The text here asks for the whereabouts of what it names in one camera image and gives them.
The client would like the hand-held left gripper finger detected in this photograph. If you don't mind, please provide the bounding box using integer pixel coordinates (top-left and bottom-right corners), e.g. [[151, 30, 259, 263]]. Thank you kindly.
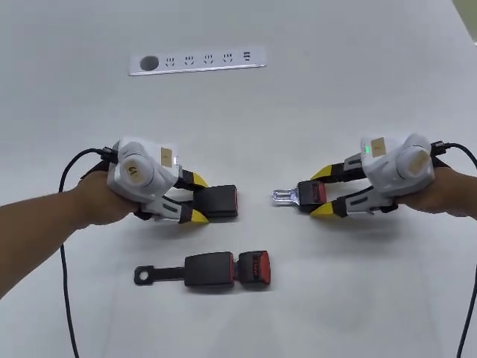
[[142, 196, 210, 225], [174, 169, 210, 190]]

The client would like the white power strip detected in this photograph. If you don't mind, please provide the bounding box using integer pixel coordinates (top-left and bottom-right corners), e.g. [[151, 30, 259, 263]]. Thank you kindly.
[[128, 45, 268, 77]]

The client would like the person's left forearm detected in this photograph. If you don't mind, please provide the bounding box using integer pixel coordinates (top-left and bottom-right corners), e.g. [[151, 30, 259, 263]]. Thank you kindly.
[[0, 181, 85, 300]]

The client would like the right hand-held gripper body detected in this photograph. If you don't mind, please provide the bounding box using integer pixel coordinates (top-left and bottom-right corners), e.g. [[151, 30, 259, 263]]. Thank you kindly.
[[359, 133, 437, 205]]

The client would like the black cable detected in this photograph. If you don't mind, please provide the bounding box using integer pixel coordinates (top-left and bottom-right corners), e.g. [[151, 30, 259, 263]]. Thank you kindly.
[[58, 147, 120, 358], [431, 140, 477, 358]]

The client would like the black seat belt buckle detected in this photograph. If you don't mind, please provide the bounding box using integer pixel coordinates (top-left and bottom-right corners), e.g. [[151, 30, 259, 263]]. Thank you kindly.
[[133, 252, 237, 288], [192, 183, 239, 219]]

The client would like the person's left hand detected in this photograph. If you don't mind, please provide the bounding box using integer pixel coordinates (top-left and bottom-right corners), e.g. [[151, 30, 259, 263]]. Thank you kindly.
[[79, 160, 144, 227]]

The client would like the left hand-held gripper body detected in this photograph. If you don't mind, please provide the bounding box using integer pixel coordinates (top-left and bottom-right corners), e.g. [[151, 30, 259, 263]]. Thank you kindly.
[[107, 135, 184, 205]]

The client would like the person's right forearm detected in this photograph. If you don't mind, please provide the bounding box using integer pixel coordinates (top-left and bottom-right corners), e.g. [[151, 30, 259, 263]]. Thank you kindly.
[[458, 163, 477, 218]]

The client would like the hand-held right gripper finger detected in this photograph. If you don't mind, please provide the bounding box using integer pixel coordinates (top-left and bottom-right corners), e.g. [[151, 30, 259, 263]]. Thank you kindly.
[[309, 155, 367, 183], [309, 187, 397, 219]]

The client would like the person's right hand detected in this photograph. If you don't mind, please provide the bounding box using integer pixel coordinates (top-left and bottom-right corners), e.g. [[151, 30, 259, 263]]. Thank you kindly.
[[394, 159, 464, 216]]

